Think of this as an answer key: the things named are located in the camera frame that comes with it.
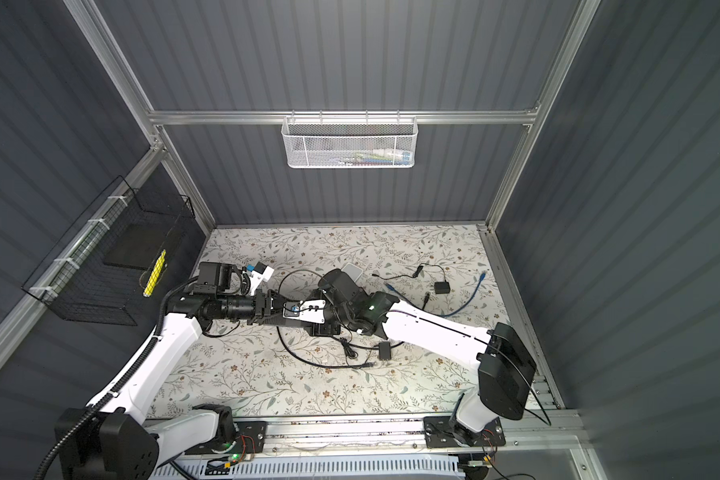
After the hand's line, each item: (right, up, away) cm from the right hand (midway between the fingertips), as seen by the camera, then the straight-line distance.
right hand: (311, 310), depth 76 cm
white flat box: (+9, +8, +33) cm, 35 cm away
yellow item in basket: (-37, +10, -5) cm, 38 cm away
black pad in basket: (-45, +17, 0) cm, 48 cm away
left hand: (-4, 0, -2) cm, 5 cm away
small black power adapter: (+19, -14, +11) cm, 26 cm away
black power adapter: (+40, +3, +26) cm, 48 cm away
